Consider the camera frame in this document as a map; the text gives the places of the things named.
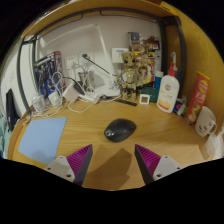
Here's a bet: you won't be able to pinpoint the colourful figure boxes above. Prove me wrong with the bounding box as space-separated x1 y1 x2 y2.
128 31 161 88

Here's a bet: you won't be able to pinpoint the teal checked cloth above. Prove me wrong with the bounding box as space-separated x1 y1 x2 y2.
0 113 9 158

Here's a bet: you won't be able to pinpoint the white mug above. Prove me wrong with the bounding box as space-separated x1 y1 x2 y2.
194 105 218 138

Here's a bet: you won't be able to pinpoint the white cable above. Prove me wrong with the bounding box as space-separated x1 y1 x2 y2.
65 98 101 115

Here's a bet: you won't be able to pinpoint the small colourful box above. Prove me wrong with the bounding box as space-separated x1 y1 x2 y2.
173 98 188 117

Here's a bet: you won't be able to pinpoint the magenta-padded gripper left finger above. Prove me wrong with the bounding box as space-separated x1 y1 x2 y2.
43 143 94 187

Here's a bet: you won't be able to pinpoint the large white power adapter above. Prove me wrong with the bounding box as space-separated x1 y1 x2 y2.
62 82 81 104

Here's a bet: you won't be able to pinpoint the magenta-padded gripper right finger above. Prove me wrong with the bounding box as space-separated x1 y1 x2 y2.
134 143 183 185

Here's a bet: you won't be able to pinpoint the small white digital clock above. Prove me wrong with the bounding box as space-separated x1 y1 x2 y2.
138 93 152 106

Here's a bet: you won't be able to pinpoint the clear plastic bag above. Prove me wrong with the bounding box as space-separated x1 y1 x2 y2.
31 94 48 114

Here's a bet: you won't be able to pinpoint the robot model kit box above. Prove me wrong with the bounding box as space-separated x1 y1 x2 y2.
33 50 66 99

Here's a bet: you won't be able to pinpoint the light blue mouse pad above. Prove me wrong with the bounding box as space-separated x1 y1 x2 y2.
17 116 69 165

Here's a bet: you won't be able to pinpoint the black ruler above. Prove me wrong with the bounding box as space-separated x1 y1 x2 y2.
114 97 138 108

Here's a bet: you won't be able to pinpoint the black cable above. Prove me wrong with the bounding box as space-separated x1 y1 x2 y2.
82 53 112 76

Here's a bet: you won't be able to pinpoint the white desk lamp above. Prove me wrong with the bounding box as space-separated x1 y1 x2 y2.
38 23 129 98

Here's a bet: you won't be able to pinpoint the black computer mouse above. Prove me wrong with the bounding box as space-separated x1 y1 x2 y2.
103 117 138 143

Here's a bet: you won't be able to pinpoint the white power strip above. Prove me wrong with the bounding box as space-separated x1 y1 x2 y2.
77 93 101 105

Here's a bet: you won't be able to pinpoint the grey metal frame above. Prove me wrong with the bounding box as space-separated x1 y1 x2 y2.
16 6 188 116

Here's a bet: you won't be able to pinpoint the metal cup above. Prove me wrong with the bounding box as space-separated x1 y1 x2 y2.
77 70 96 91

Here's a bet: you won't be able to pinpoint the dark green round tin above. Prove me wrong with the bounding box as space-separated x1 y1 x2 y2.
140 86 159 103

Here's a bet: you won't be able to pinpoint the white lotion pump bottle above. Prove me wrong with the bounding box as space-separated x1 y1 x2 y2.
156 63 181 114

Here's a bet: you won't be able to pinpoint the red chips can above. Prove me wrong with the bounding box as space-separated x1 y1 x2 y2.
184 70 211 124

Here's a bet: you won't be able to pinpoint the tan brick tree figure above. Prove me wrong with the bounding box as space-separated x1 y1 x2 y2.
116 50 139 103

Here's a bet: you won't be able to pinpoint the white-nozzle spray bottle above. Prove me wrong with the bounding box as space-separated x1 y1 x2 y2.
169 51 179 81

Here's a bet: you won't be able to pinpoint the white wall socket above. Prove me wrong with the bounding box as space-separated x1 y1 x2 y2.
63 54 80 71
79 51 95 68

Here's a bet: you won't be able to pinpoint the white cube charger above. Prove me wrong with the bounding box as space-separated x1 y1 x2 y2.
47 90 62 108

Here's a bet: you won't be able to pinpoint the white wall box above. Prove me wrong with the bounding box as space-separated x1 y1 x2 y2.
111 47 129 64

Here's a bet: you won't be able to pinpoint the black hanging bag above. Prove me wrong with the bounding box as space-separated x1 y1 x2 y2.
4 88 21 133

